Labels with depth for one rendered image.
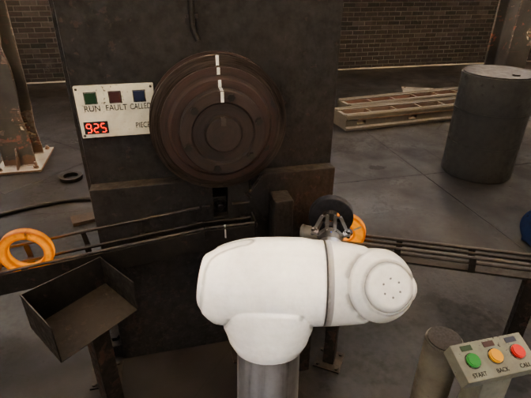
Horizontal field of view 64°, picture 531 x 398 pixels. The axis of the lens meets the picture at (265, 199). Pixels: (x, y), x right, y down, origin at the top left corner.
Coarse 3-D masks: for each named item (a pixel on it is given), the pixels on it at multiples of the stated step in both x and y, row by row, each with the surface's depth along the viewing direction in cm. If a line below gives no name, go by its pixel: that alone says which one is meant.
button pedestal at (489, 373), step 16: (496, 336) 128; (448, 352) 125; (464, 352) 123; (480, 352) 124; (528, 352) 125; (464, 368) 120; (480, 368) 121; (496, 368) 121; (512, 368) 121; (528, 368) 122; (464, 384) 120; (480, 384) 121; (496, 384) 124
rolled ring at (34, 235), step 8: (8, 232) 151; (16, 232) 149; (24, 232) 150; (32, 232) 151; (40, 232) 153; (8, 240) 149; (16, 240) 150; (32, 240) 151; (40, 240) 152; (48, 240) 154; (0, 248) 150; (8, 248) 152; (48, 248) 154; (0, 256) 152; (8, 256) 153; (48, 256) 156; (8, 264) 154; (16, 264) 155; (24, 264) 157; (48, 264) 157
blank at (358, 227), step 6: (354, 216) 159; (354, 222) 158; (360, 222) 158; (354, 228) 159; (360, 228) 159; (354, 234) 160; (360, 234) 160; (348, 240) 162; (354, 240) 162; (360, 240) 161
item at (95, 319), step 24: (96, 264) 145; (48, 288) 134; (72, 288) 141; (96, 288) 148; (120, 288) 142; (48, 312) 137; (72, 312) 139; (96, 312) 138; (120, 312) 138; (48, 336) 121; (72, 336) 130; (96, 336) 130; (96, 360) 143; (120, 384) 153
